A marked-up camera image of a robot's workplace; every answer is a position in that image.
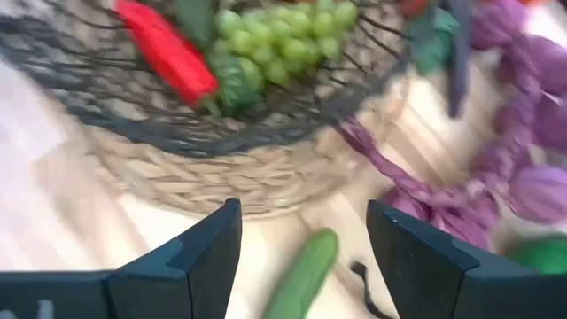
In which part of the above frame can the dark brown cord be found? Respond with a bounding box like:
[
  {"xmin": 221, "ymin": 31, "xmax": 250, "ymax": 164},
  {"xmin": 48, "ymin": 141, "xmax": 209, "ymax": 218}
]
[{"xmin": 348, "ymin": 260, "xmax": 398, "ymax": 319}]

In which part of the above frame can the green cucumber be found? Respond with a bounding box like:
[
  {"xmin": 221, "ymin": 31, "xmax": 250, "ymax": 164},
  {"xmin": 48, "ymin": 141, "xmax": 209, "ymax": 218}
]
[{"xmin": 260, "ymin": 227, "xmax": 341, "ymax": 319}]

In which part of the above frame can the dark woven wire basket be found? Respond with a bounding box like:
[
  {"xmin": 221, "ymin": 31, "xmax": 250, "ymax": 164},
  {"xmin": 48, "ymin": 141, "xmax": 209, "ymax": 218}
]
[{"xmin": 0, "ymin": 0, "xmax": 411, "ymax": 160}]

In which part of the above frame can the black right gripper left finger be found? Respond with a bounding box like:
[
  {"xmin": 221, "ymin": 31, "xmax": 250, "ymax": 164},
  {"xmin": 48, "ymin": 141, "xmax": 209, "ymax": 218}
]
[{"xmin": 0, "ymin": 198, "xmax": 244, "ymax": 319}]

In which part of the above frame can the red chili pepper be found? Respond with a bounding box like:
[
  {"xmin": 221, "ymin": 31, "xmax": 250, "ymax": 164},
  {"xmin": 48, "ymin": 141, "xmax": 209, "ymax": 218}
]
[{"xmin": 113, "ymin": 0, "xmax": 221, "ymax": 109}]

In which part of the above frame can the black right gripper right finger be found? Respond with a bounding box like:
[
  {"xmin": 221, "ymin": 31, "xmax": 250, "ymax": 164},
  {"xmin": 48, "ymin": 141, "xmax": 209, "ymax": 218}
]
[{"xmin": 365, "ymin": 198, "xmax": 567, "ymax": 319}]

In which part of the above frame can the green bell pepper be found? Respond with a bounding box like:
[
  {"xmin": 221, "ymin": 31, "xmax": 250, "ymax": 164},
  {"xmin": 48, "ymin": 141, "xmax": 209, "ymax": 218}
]
[{"xmin": 506, "ymin": 233, "xmax": 567, "ymax": 276}]

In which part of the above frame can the green grape bunch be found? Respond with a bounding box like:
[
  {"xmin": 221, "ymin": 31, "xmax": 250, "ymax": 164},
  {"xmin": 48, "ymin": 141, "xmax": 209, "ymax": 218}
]
[{"xmin": 175, "ymin": 0, "xmax": 360, "ymax": 117}]

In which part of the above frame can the round woven straw placemat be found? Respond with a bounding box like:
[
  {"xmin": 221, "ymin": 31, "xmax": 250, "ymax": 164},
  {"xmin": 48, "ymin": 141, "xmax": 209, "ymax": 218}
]
[{"xmin": 82, "ymin": 105, "xmax": 386, "ymax": 222}]

